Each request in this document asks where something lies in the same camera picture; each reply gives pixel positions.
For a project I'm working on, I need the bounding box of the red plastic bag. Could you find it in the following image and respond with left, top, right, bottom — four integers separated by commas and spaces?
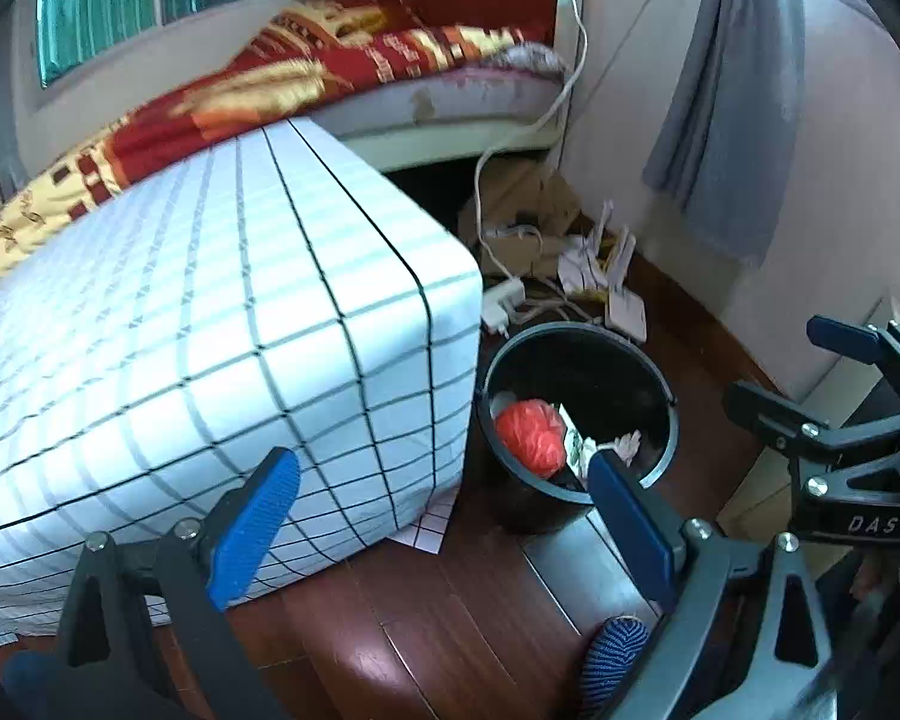
494, 400, 567, 479

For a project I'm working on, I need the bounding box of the black round trash bin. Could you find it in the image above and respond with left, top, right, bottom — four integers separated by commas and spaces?
475, 322, 679, 536

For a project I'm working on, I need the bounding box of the person right hand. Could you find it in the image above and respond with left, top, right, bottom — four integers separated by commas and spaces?
848, 550, 900, 603

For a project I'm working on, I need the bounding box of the white wifi router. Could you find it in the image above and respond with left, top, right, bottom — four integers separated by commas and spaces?
557, 200, 647, 344

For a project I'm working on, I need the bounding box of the grey curtain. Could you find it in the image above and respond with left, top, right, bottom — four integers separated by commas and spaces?
642, 0, 806, 266

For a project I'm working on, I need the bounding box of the white checkered tablecloth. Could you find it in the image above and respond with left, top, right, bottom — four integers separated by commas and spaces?
0, 119, 482, 647

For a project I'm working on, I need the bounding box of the brown cardboard box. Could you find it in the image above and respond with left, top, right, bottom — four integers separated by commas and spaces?
457, 158, 582, 280

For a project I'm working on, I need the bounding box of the white power strip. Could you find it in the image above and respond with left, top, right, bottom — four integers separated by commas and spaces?
481, 278, 526, 335

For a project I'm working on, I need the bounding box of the white bed mattress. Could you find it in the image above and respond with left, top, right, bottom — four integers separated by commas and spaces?
308, 44, 569, 172

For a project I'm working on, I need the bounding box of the red gold patterned blanket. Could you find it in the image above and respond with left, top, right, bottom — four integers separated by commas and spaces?
0, 0, 544, 280

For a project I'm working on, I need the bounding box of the white cable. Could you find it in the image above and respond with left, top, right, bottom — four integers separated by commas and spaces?
471, 0, 610, 324

